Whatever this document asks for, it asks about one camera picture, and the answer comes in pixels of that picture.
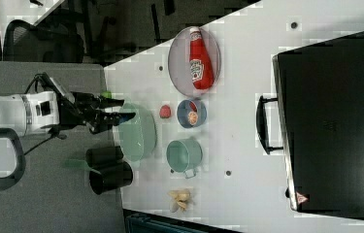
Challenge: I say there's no green mug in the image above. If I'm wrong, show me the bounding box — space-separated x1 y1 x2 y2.
166 138 203 179

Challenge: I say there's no red strawberry toy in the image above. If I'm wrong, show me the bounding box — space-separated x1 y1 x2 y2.
159 105 171 118

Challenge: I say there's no black office chair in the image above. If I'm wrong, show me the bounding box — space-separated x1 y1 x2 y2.
2 19 84 63

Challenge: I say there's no red ketchup bottle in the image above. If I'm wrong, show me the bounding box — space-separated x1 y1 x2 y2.
189 27 215 90

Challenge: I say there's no black oven appliance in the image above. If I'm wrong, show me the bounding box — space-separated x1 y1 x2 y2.
273 31 364 220

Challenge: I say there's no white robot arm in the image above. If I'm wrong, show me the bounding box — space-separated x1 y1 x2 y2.
0 91 136 191

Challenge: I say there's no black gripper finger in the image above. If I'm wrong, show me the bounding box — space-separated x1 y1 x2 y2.
99 112 136 126
99 98 124 109

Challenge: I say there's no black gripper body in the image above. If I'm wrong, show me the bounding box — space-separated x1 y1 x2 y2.
56 92 110 134

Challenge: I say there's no blue small bowl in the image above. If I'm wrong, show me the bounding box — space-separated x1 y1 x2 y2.
177 99 207 128

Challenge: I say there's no orange slice toy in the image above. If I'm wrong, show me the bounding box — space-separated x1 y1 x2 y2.
187 112 198 125

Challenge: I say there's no grey round plate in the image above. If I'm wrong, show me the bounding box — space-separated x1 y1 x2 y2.
168 27 221 97

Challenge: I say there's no large green bowl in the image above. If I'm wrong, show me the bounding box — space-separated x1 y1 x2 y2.
118 103 157 162

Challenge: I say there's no black cylinder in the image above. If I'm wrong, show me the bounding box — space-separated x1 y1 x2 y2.
89 162 133 195
85 146 123 168

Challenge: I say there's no beige garlic toy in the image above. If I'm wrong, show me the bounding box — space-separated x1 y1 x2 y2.
168 188 191 213

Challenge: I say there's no black cylinder upper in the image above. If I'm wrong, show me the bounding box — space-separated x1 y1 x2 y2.
85 146 123 168

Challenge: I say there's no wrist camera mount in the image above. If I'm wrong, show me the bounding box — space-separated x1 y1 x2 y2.
41 73 75 103

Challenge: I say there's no black cylinder lower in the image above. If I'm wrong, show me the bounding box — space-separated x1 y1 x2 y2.
89 162 133 195

